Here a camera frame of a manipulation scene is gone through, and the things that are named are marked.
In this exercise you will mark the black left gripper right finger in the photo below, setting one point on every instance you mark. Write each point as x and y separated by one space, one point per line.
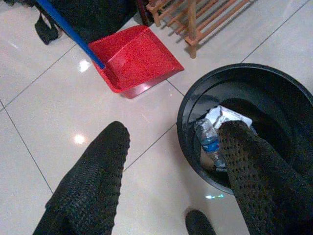
259 181

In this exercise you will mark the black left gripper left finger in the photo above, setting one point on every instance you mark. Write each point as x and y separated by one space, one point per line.
85 183

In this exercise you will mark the white crumpled paper trash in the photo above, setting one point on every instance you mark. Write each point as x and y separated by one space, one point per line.
220 115

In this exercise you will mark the black round rubbish bin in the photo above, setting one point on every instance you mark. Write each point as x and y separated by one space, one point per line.
269 80

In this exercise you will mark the clear plastic water bottle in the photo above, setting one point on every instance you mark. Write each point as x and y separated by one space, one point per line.
207 137

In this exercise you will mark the wooden slatted rack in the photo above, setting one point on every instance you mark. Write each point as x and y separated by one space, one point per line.
192 24

